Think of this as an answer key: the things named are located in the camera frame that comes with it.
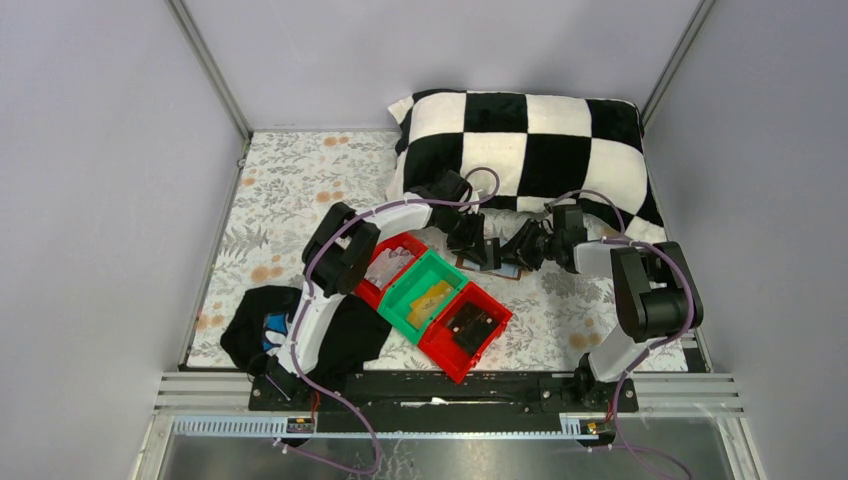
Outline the brown leather card holder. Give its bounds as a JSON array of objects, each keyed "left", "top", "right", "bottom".
[{"left": 454, "top": 254, "right": 525, "bottom": 281}]

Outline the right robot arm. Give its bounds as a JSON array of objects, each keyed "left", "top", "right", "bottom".
[{"left": 500, "top": 205, "right": 703, "bottom": 405}]

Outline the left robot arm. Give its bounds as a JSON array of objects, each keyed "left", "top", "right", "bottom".
[{"left": 264, "top": 171, "right": 499, "bottom": 401}]

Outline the red bin with black cards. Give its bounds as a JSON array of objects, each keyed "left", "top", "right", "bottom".
[{"left": 417, "top": 283, "right": 513, "bottom": 384}]

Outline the black card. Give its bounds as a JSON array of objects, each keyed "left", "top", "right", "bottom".
[{"left": 446, "top": 302, "right": 501, "bottom": 356}]

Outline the white VIP card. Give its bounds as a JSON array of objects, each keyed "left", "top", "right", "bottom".
[{"left": 365, "top": 247, "right": 415, "bottom": 290}]

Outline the red bin with white cards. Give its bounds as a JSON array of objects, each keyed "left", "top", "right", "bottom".
[{"left": 354, "top": 233, "right": 428, "bottom": 309}]

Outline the yellow card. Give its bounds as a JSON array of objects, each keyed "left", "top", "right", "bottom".
[{"left": 406, "top": 280, "right": 454, "bottom": 329}]

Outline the black white checkered pillow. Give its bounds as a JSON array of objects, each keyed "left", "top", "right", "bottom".
[{"left": 386, "top": 89, "right": 667, "bottom": 243}]

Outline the floral tablecloth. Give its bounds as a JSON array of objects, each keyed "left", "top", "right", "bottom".
[{"left": 185, "top": 130, "right": 690, "bottom": 372}]

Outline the green plastic bin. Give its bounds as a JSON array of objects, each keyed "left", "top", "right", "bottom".
[{"left": 377, "top": 251, "right": 469, "bottom": 345}]

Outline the black cloth with blue print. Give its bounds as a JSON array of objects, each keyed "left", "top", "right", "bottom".
[{"left": 220, "top": 286, "right": 392, "bottom": 390}]

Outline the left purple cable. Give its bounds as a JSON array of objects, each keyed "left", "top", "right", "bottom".
[{"left": 271, "top": 165, "right": 501, "bottom": 476}]

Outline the purple cable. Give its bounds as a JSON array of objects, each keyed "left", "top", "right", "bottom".
[
  {"left": 546, "top": 189, "right": 700, "bottom": 480},
  {"left": 271, "top": 165, "right": 501, "bottom": 476}
]

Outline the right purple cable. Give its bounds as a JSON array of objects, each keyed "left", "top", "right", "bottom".
[{"left": 546, "top": 189, "right": 700, "bottom": 480}]

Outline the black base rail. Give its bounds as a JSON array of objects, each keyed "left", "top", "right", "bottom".
[{"left": 248, "top": 370, "right": 641, "bottom": 415}]

